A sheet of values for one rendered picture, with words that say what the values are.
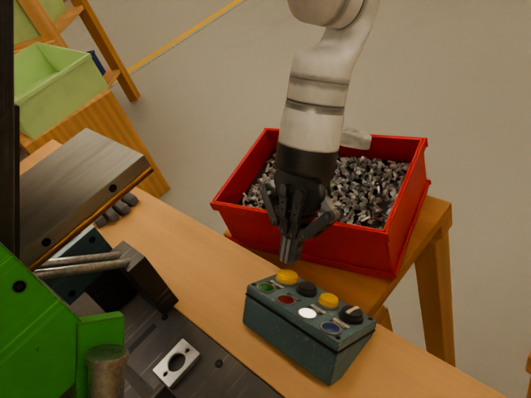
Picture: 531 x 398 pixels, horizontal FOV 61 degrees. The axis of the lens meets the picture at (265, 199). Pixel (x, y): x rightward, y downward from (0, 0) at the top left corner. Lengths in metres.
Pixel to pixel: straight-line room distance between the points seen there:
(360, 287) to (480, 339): 0.90
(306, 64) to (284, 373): 0.36
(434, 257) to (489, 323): 0.76
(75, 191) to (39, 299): 0.18
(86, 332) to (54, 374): 0.04
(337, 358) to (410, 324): 1.10
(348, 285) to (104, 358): 0.43
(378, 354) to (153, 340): 0.31
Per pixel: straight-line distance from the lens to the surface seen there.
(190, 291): 0.71
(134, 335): 0.71
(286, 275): 0.61
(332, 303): 0.57
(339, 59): 0.53
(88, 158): 0.64
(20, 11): 3.08
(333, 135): 0.53
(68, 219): 0.56
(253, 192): 0.84
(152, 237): 0.83
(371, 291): 0.74
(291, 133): 0.53
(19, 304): 0.44
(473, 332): 1.62
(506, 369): 1.57
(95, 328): 0.46
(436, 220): 0.82
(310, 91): 0.52
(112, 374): 0.45
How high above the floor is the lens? 1.41
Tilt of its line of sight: 41 degrees down
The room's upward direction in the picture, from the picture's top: 23 degrees counter-clockwise
